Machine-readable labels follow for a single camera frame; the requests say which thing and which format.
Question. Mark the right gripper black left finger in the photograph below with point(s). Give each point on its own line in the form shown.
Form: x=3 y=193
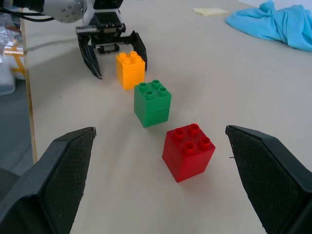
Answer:
x=48 y=185

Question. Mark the orange toy brick cube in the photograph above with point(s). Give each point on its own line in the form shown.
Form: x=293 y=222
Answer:
x=129 y=72

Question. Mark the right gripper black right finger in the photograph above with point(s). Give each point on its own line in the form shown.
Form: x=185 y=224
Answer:
x=275 y=185

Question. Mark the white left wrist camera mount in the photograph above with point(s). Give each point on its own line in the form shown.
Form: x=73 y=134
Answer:
x=88 y=14

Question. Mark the yellow paper note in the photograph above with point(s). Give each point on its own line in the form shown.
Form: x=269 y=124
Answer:
x=209 y=11

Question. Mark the red toy brick cube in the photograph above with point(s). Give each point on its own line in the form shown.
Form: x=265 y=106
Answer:
x=189 y=158

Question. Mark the green toy brick cube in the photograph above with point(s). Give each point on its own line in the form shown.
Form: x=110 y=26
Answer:
x=152 y=107

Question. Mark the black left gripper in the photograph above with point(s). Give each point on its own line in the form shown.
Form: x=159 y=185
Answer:
x=107 y=30

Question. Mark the yellow frame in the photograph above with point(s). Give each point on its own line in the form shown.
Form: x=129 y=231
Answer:
x=19 y=61

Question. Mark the blue cloth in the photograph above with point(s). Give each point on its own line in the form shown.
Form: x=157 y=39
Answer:
x=275 y=22

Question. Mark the clear plastic bag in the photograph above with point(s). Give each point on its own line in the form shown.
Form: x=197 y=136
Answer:
x=7 y=75

